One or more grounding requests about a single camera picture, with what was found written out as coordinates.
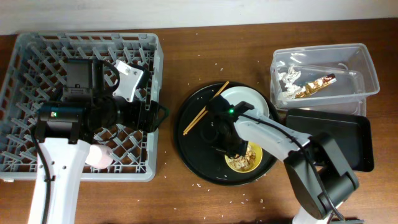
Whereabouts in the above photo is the grey dishwasher rack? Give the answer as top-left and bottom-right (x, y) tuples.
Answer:
(1, 32), (164, 182)

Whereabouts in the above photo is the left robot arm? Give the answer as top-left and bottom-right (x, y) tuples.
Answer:
(29, 58), (169, 223)

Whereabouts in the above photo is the round black tray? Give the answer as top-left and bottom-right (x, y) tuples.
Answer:
(174, 82), (277, 186)

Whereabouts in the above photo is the yellow bowl with shells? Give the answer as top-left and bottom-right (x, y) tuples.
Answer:
(224, 141), (263, 173)

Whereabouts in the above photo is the pink cup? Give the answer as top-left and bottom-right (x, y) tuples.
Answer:
(85, 144), (113, 169)

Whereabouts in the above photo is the grey round plate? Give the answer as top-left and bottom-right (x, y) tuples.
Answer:
(221, 86), (269, 117)

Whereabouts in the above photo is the white tissue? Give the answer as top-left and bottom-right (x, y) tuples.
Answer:
(277, 65), (303, 100)

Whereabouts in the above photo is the clear plastic bin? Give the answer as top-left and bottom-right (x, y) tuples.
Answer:
(270, 44), (380, 116)

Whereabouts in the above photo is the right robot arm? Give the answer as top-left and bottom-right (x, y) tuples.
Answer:
(206, 95), (359, 223)

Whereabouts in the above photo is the gold brown snack wrapper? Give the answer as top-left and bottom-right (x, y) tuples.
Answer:
(295, 73), (336, 99)

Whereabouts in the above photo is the upper wooden chopstick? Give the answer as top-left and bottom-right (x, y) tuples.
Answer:
(183, 81), (229, 136)

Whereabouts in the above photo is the black rectangular tray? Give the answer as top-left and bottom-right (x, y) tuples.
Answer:
(285, 109), (374, 172)

